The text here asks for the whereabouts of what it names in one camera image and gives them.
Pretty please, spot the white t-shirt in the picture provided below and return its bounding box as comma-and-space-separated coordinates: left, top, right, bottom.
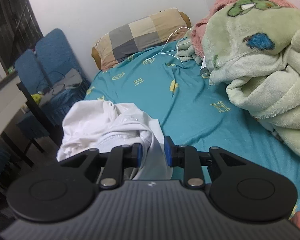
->
57, 100, 173, 180

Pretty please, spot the white charging cable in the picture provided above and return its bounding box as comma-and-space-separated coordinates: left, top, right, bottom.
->
144, 26, 193, 67

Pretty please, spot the teal patterned bed sheet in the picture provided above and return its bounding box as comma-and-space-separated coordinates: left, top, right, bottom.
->
85, 42, 300, 211

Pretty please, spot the green pink plush blanket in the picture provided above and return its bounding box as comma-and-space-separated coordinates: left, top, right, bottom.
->
176, 0, 300, 157

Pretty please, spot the checkered beige grey pillow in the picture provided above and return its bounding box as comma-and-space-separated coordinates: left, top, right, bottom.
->
91, 8, 191, 70

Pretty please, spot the blue covered chair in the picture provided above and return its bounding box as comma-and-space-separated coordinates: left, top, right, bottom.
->
14, 29, 90, 126

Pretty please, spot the dark wooden table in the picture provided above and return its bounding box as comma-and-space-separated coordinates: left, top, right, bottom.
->
0, 81, 63, 167

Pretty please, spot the grey cloth on chair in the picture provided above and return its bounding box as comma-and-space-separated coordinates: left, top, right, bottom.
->
52, 68, 82, 95

